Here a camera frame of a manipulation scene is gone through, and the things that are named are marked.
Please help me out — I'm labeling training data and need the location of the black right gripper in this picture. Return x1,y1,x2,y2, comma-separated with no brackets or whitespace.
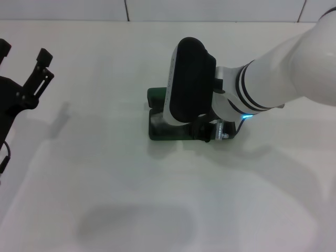
191,117,219,143

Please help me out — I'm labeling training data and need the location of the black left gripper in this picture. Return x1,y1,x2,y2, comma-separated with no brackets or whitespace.
0,38,55,143

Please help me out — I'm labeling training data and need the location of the green glasses case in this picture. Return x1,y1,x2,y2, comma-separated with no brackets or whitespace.
146,87,236,142

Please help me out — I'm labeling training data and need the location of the right gripper cable with plugs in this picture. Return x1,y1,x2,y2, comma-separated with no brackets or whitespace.
214,115,250,141

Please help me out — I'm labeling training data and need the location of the gripper cable with plugs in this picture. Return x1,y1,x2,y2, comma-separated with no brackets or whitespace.
214,115,250,141
0,141,12,175

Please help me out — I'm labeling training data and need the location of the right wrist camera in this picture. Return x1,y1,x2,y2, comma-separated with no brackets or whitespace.
162,36,218,127

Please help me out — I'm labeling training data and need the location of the left gripper cable with plugs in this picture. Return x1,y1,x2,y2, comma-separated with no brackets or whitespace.
0,141,12,175

